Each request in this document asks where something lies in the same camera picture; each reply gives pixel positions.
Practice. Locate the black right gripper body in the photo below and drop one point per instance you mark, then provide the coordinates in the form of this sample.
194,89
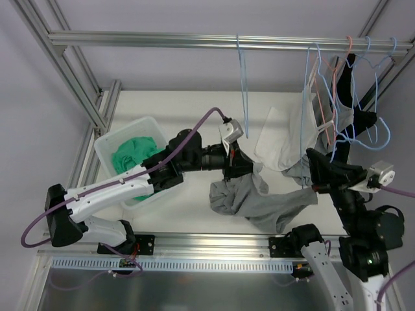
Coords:
339,179

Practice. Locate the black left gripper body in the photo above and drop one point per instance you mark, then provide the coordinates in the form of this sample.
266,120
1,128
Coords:
229,162

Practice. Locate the grey tank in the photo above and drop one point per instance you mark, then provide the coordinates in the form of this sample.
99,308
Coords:
328,109
248,197

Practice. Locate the blue wire hanger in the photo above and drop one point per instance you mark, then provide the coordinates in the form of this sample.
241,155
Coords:
244,85
305,177

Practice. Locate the green tank top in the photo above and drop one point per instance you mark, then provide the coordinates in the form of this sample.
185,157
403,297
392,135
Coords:
133,152

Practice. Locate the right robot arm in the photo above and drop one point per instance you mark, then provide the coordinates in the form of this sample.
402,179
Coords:
370,233

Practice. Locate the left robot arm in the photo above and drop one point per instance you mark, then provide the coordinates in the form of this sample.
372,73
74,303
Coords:
71,212

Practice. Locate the white tank top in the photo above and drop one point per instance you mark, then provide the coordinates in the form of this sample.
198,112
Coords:
289,130

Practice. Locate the black tank top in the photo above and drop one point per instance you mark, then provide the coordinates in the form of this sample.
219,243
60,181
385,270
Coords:
352,120

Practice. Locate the blue hanger far right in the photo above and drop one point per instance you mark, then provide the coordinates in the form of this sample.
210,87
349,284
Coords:
386,55

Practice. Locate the blue hanger with black top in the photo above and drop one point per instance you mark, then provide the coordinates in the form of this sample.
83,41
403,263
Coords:
356,64

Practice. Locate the white plastic basket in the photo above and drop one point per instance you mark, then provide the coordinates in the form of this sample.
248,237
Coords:
106,145

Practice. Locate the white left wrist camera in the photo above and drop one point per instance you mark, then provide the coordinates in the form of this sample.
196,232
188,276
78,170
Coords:
230,131

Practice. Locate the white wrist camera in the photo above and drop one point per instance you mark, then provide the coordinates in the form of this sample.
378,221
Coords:
378,175
230,131

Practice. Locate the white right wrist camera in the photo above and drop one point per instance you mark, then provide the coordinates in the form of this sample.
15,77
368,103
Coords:
378,175

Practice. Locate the pink wire hanger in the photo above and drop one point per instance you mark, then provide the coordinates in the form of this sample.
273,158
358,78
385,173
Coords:
325,103

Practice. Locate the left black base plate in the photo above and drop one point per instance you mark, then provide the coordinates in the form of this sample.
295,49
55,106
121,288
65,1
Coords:
142,246

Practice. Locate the aluminium frame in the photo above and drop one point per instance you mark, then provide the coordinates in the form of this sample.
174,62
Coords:
212,246

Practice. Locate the white slotted cable duct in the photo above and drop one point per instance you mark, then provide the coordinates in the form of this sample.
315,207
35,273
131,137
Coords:
192,265

